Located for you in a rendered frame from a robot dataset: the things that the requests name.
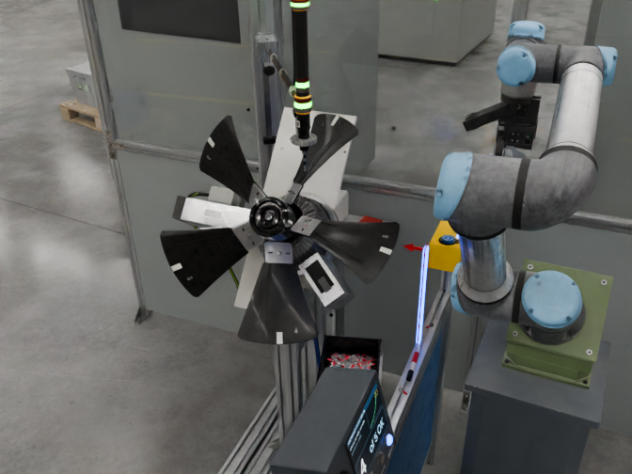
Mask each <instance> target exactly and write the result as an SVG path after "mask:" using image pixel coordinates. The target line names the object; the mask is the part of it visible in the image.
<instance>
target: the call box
mask: <svg viewBox="0 0 632 474"><path fill-rule="evenodd" d="M444 234H445V235H451V236H454V243H452V244H445V243H443V242H441V237H442V236H444ZM456 236H457V233H455V232H454V231H453V230H452V228H451V227H450V224H449V222H448V221H442V220H441V221H440V223H439V225H438V227H437V229H436V231H435V233H434V236H433V238H432V240H431V242H430V243H429V253H428V264H427V266H428V267H429V268H434V269H438V270H443V271H448V272H453V270H454V268H455V266H456V264H457V263H459V262H460V261H462V256H461V249H460V245H459V244H456V243H455V242H456V240H459V238H456Z"/></svg>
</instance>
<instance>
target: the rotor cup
mask: <svg viewBox="0 0 632 474"><path fill-rule="evenodd" d="M267 213H270V214H271V215H272V218H271V220H266V219H265V215H266V214H267ZM301 216H305V214H304V212H303V211H302V210H301V208H299V207H298V206H297V205H295V204H293V205H290V204H288V203H286V202H284V201H283V200H281V199H280V198H278V197H263V198H261V199H259V200H258V201H257V202H256V203H255V204H254V205H253V207H252V208H251V210H250V213H249V224H250V227H251V228H252V230H253V231H254V232H255V233H256V234H257V235H259V236H260V237H262V238H264V239H265V241H266V242H279V243H290V244H292V247H293V246H295V245H297V244H298V243H299V242H300V241H301V240H302V238H303V237H304V236H299V235H294V234H290V232H291V231H292V230H291V228H292V226H293V225H294V224H295V223H296V222H297V221H298V219H299V218H300V217H301ZM289 220H291V221H292V224H291V223H289V222H288V221H289ZM269 238H273V239H275V240H271V239H269Z"/></svg>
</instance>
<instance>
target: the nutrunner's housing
mask: <svg viewBox="0 0 632 474"><path fill-rule="evenodd" d="M296 122H297V130H298V138H299V139H309V138H310V132H309V129H310V113H309V114H306V115H299V114H296ZM299 149H300V150H301V151H308V150H309V146H307V147H299Z"/></svg>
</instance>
